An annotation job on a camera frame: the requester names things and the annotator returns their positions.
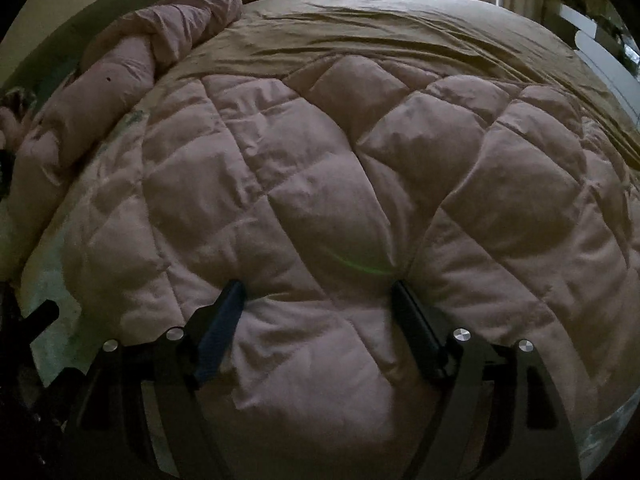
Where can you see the green padded headboard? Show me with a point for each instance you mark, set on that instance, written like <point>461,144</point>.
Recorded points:
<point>58,55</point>

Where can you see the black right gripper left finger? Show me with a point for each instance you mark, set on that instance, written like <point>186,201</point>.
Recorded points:
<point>135,413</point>

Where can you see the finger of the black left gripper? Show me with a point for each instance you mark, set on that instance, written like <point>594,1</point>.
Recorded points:
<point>18,332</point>

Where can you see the pink quilted coat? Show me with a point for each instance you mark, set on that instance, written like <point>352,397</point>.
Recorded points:
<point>503,204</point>

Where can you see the floral folded blanket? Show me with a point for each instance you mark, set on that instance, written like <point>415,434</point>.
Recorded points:
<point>17,111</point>

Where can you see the pink rolled duvet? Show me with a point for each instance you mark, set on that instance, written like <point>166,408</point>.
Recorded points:
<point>117,69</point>

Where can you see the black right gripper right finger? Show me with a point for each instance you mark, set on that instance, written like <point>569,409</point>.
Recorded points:
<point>498,414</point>

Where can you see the floral bed sheet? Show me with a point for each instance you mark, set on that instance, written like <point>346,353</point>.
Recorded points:
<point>273,38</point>

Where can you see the white dressing table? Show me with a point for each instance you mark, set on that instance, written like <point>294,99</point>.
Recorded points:
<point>602,46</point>

